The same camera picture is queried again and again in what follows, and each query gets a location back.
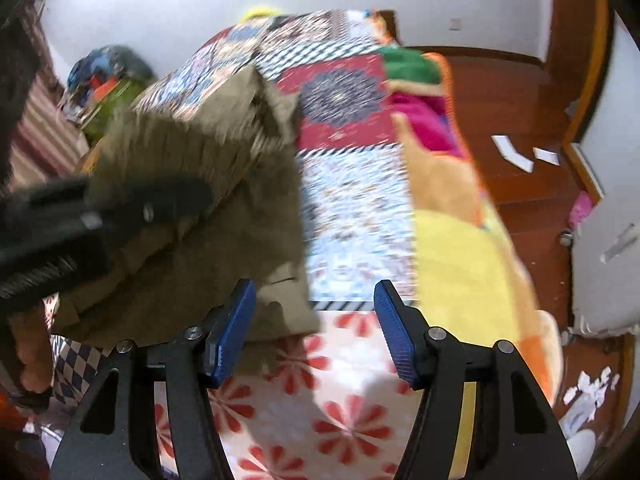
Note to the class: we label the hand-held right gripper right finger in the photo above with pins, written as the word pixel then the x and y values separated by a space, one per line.
pixel 395 330

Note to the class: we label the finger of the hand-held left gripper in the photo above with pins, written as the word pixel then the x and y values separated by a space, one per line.
pixel 165 200

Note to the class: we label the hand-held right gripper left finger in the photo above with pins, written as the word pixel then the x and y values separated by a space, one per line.
pixel 235 330

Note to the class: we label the khaki pants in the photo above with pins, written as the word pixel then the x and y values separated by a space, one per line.
pixel 225 250

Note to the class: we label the person's left hand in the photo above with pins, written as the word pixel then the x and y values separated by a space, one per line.
pixel 32 360

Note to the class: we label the colourful fleece blanket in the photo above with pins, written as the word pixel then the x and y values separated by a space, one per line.
pixel 460 260

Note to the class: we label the green storage bag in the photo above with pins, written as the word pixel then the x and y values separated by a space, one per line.
pixel 107 107

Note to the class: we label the patchwork printed quilt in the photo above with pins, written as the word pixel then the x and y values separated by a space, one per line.
pixel 350 210

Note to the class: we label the striped red curtain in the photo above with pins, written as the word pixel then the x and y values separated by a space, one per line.
pixel 40 130

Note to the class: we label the pile of clothes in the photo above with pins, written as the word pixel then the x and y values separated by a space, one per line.
pixel 105 65

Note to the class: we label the yellow curved headboard pad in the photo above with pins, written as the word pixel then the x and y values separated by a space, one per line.
pixel 260 12

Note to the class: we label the white suitcase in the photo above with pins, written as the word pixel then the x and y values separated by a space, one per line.
pixel 600 280

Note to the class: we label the white paper sheet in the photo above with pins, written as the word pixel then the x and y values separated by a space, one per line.
pixel 511 152

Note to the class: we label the pink slipper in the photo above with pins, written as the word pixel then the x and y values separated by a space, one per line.
pixel 582 207

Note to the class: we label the wooden bed frame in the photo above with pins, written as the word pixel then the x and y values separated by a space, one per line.
pixel 389 22

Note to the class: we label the white wall outlet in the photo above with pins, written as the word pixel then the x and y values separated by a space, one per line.
pixel 455 23

